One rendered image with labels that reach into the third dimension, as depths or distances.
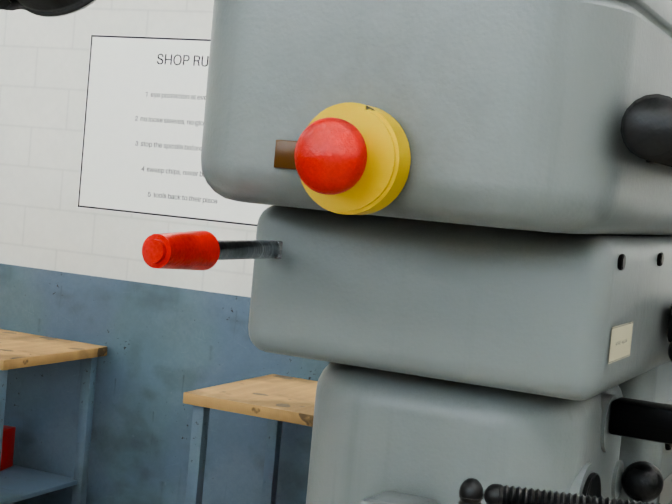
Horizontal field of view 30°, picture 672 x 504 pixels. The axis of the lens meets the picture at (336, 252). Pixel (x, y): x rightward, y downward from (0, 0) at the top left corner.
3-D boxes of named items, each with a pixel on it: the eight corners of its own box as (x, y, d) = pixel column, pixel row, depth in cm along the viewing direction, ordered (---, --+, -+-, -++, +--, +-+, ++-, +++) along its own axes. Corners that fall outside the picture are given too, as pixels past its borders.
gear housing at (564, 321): (599, 408, 73) (617, 237, 72) (236, 351, 83) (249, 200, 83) (695, 358, 103) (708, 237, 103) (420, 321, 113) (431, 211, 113)
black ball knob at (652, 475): (657, 509, 90) (661, 468, 90) (615, 501, 91) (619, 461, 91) (665, 501, 92) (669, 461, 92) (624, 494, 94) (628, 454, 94)
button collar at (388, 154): (392, 219, 66) (402, 105, 66) (291, 209, 68) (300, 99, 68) (406, 220, 68) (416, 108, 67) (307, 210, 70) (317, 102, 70)
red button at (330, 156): (353, 197, 63) (360, 118, 63) (283, 190, 65) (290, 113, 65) (378, 199, 66) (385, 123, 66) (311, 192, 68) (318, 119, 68)
